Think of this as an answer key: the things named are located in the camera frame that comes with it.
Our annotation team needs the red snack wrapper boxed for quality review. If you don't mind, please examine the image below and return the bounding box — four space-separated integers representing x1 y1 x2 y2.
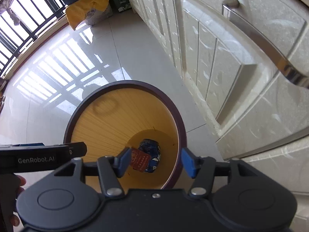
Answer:
130 148 151 172

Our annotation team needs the beige trash bin brown rim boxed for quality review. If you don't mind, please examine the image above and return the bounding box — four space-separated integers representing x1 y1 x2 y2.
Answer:
63 80 187 191

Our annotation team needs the person's left hand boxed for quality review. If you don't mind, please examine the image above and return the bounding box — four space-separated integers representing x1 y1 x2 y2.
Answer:
1 173 25 231

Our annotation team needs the blue crumpled wrapper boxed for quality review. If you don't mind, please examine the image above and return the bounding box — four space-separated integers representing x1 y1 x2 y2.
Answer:
138 139 161 173

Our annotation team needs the cream cabinet bench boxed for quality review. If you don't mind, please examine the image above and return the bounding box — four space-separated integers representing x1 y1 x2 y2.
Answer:
130 0 308 231

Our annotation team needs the black balcony railing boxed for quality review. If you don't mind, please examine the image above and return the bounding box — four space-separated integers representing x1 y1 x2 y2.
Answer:
1 0 65 77

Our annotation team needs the yellow cloth covered box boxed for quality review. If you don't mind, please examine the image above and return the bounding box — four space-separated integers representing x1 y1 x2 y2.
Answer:
65 0 113 30

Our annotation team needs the hanging net basket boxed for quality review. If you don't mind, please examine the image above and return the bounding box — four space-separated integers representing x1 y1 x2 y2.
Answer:
0 0 21 26

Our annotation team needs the metal cabinet handle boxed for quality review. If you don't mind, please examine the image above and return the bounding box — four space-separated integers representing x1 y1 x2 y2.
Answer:
222 0 308 89

